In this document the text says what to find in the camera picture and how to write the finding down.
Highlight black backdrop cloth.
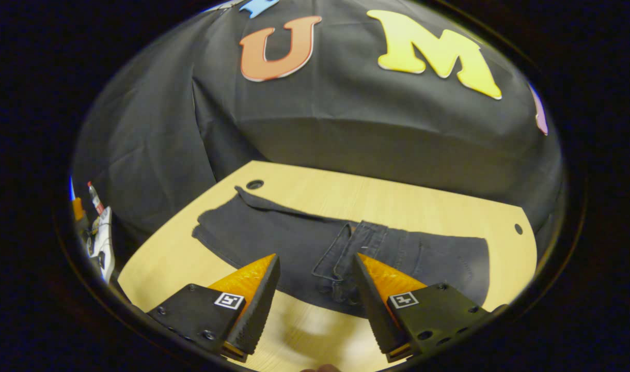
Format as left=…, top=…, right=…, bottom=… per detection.
left=72, top=0, right=563, bottom=249

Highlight dark blue jeans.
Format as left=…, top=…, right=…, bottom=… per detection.
left=192, top=186, right=491, bottom=318

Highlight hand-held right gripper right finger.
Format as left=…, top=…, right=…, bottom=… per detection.
left=352, top=252, right=494, bottom=362

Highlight white device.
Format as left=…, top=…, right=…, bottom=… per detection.
left=88, top=207, right=114, bottom=284

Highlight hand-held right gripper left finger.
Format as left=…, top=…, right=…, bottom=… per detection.
left=147, top=253, right=281, bottom=362

